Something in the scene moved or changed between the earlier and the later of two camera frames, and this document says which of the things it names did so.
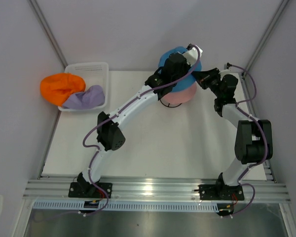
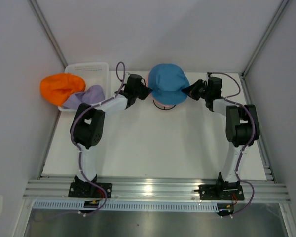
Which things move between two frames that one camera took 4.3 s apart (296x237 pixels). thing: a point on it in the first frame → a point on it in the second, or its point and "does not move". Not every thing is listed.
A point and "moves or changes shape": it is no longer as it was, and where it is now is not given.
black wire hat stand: (168, 105) → (164, 107)
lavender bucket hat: (93, 98) does not move
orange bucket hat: (57, 88) does not move
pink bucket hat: (181, 97) → (163, 105)
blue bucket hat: (189, 81) moves or changes shape
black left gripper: (187, 66) → (145, 93)
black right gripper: (204, 77) → (191, 89)
